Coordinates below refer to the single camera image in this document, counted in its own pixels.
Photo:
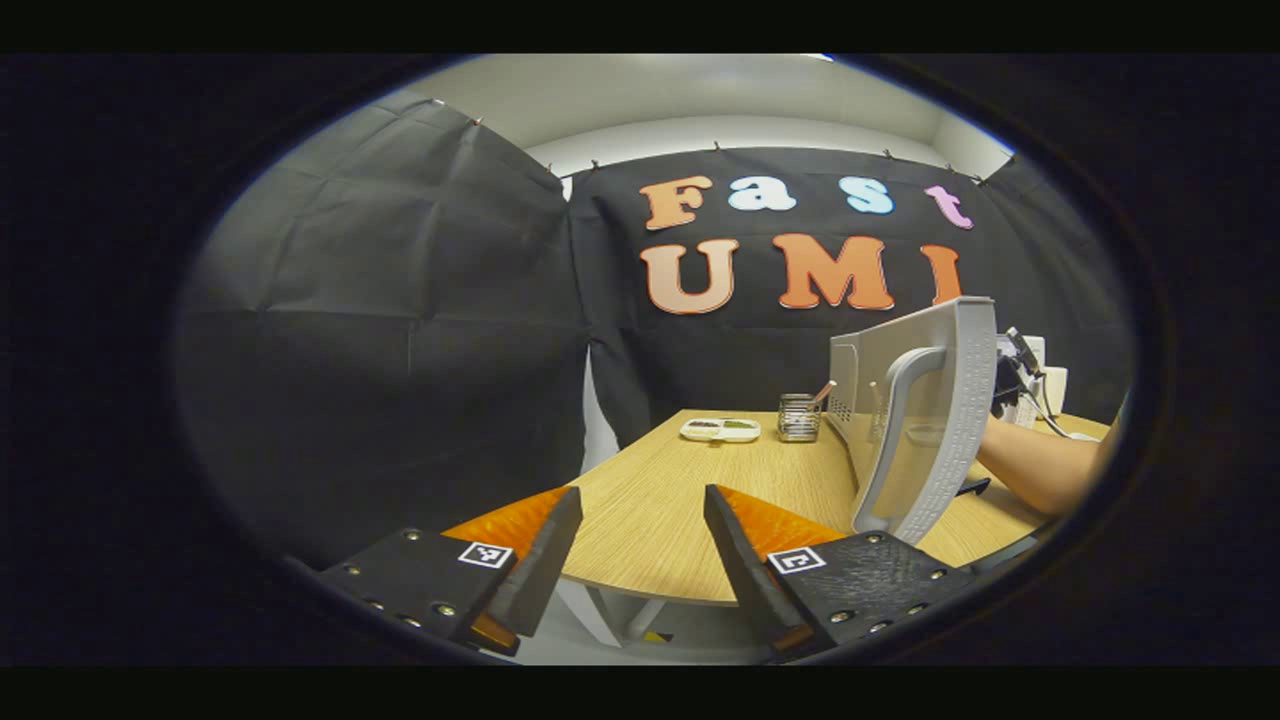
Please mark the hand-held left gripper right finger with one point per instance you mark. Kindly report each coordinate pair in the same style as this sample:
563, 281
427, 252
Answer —
745, 570

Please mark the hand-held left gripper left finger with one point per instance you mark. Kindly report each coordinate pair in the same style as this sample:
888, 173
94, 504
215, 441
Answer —
545, 575

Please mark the white microwave oven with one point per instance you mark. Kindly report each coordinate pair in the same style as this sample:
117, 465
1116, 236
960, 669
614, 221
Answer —
950, 420

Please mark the white divided plate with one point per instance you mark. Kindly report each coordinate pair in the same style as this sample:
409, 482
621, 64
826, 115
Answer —
720, 430

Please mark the pinkish stick utensil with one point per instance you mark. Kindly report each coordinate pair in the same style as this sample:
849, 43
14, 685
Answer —
826, 392

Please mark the white table frame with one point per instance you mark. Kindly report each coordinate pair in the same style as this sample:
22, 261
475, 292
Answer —
610, 610

